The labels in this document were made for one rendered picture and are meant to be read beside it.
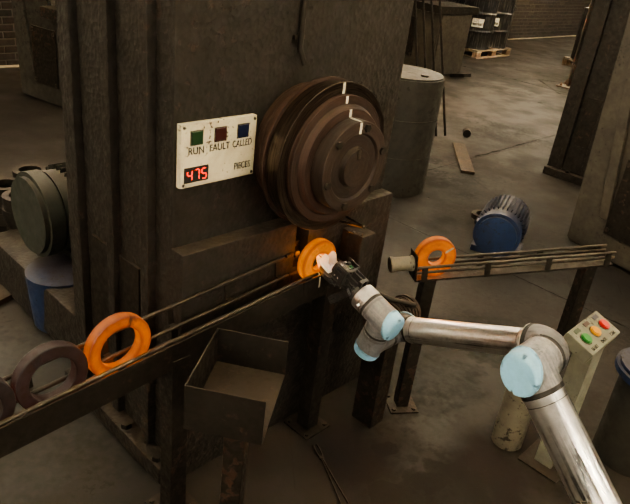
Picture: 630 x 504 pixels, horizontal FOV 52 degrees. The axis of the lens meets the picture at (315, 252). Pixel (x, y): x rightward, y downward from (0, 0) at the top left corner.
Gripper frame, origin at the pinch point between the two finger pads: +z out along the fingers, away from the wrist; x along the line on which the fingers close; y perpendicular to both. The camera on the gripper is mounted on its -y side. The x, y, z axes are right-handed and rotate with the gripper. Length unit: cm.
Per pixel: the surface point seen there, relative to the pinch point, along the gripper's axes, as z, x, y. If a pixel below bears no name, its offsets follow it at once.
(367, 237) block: -2.6, -19.5, 5.5
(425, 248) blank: -15.2, -39.8, 4.6
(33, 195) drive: 113, 43, -51
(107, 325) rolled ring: 0, 78, 4
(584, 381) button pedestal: -84, -61, -7
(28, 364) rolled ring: -1, 99, 1
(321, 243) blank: 1.0, 0.8, 6.2
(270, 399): -35, 48, -4
